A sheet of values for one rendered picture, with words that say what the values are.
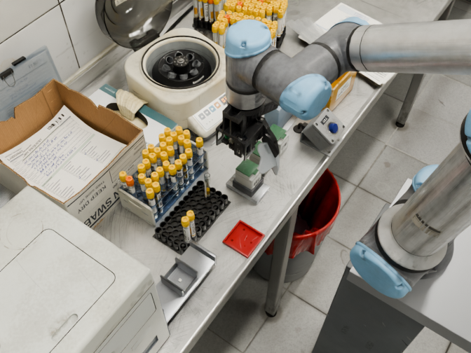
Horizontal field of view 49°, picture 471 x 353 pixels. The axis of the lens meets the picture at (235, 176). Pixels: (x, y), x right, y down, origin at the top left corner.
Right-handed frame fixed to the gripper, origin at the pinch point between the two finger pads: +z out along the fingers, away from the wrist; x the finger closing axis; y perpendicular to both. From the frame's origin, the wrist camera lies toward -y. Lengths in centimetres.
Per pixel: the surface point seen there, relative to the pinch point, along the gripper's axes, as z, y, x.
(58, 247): -18.1, 43.7, -6.5
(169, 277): 7.9, 29.8, 1.0
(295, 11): 12, -65, -26
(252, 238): 11.7, 10.8, 8.6
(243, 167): 3.8, 0.8, -0.9
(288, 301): 99, -17, 10
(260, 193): 10.5, 0.5, 3.8
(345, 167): 100, -87, -2
